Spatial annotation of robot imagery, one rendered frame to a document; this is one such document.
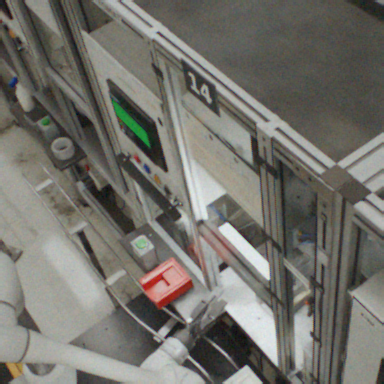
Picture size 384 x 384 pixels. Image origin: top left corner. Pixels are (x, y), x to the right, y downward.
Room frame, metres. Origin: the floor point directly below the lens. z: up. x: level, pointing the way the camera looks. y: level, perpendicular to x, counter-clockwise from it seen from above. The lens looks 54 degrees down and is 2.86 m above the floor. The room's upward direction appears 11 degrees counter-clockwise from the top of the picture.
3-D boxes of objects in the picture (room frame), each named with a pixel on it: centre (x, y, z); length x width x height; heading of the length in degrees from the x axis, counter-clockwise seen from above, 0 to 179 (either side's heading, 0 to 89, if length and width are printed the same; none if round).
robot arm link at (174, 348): (0.93, 0.21, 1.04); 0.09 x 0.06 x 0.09; 42
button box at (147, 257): (1.40, 0.27, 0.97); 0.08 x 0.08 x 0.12; 27
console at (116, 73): (1.44, 0.06, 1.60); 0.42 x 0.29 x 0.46; 27
